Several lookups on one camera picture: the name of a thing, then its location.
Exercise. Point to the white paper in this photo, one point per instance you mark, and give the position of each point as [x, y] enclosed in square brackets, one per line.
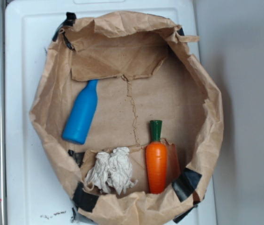
[112, 170]

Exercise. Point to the blue plastic bottle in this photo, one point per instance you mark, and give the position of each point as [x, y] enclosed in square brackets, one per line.
[82, 113]

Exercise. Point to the brown paper bag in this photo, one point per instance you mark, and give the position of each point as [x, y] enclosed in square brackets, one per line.
[145, 72]

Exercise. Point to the orange toy carrot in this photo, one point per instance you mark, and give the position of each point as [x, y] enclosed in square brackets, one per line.
[156, 159]

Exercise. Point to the white plastic tray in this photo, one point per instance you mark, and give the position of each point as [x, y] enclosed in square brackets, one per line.
[34, 194]

